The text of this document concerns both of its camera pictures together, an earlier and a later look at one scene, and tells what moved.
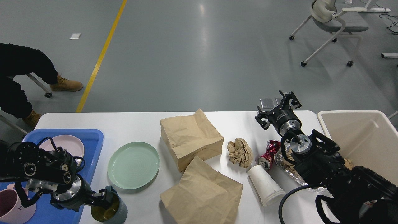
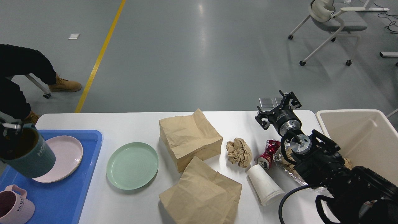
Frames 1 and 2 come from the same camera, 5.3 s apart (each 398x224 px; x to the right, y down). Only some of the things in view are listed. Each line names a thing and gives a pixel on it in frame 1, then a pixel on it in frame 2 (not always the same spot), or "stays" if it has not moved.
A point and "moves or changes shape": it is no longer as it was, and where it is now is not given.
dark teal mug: (117, 213) moves or changes shape
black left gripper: (72, 195) to (6, 126)
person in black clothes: (15, 59) stays
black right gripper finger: (295, 102) stays
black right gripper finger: (261, 115) stays
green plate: (133, 165) stays
